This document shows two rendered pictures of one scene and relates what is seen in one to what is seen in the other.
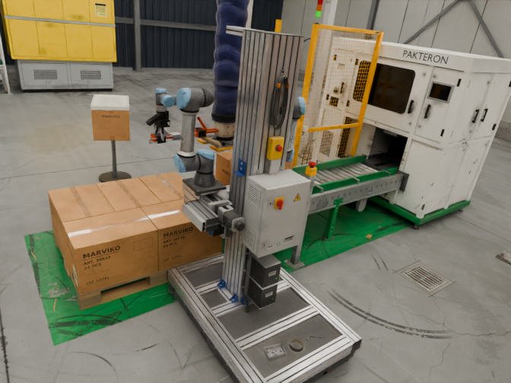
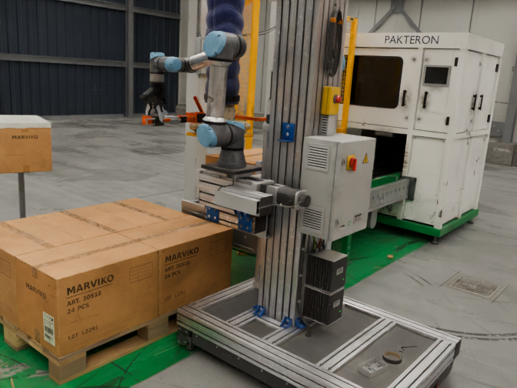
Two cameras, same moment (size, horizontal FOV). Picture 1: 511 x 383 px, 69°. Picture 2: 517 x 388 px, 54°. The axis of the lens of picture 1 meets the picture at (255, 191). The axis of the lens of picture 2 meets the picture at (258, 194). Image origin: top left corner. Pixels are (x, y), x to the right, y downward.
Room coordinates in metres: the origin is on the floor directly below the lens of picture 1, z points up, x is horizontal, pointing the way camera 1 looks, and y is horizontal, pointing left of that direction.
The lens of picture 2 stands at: (-0.20, 0.78, 1.50)
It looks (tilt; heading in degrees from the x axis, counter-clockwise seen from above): 13 degrees down; 347
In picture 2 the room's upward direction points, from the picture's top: 3 degrees clockwise
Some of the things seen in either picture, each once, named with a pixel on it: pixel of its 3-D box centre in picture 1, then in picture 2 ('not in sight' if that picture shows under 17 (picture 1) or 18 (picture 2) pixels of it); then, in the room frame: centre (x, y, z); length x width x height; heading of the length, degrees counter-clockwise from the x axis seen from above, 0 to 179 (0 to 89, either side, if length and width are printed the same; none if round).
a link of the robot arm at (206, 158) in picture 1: (204, 159); (231, 133); (2.31, 0.36, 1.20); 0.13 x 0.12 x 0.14; 127
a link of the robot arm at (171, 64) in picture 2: (169, 99); (171, 64); (2.52, 0.66, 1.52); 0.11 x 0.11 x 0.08; 37
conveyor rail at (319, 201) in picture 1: (333, 198); (348, 207); (3.48, -0.81, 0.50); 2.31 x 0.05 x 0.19; 128
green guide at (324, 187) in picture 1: (354, 182); (363, 188); (3.74, -1.05, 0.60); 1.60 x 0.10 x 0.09; 128
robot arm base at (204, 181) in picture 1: (204, 175); (231, 155); (2.31, 0.36, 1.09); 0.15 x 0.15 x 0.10
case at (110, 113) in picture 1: (111, 116); (19, 142); (4.37, 1.83, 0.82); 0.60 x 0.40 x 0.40; 21
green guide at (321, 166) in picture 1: (319, 164); not in sight; (4.16, -0.72, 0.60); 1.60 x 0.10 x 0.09; 128
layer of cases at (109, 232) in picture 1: (136, 222); (105, 259); (2.82, 1.02, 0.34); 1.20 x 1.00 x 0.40; 128
